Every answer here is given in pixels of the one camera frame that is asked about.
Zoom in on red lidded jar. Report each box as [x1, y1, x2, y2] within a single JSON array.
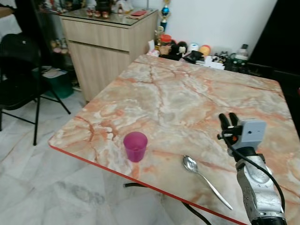
[[159, 34, 173, 56]]

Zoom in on flat red case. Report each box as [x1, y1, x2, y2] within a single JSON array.
[[130, 9, 149, 17]]

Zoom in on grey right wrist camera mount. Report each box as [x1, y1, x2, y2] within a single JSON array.
[[239, 119, 267, 150]]

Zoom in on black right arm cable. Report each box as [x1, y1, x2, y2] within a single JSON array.
[[217, 132, 287, 212]]

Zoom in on black folding chair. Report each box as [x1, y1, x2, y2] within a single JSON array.
[[0, 33, 72, 146]]

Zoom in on green storage bin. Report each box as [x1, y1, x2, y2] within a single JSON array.
[[33, 66, 75, 99]]

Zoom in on purple plastic cup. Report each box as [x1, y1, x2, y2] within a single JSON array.
[[123, 132, 149, 163]]

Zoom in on white paper sheets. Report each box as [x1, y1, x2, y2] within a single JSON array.
[[42, 67, 69, 78]]

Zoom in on silver metal spoon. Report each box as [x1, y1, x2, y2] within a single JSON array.
[[182, 155, 233, 210]]

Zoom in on blue and gold trophy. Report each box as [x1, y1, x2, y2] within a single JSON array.
[[159, 0, 172, 32]]

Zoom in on black plush toy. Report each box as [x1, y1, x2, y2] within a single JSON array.
[[169, 40, 189, 61]]

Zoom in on large black panel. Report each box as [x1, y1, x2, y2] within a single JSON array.
[[247, 0, 300, 137]]

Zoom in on black capped bottle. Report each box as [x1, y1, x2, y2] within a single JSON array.
[[234, 44, 249, 72]]

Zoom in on orange round toy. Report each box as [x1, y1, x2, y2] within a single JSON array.
[[199, 45, 212, 56]]

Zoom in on black floor cable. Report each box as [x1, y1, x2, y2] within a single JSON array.
[[123, 182, 212, 225]]

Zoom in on light wooden cabinet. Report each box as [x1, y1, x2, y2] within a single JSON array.
[[60, 8, 159, 102]]

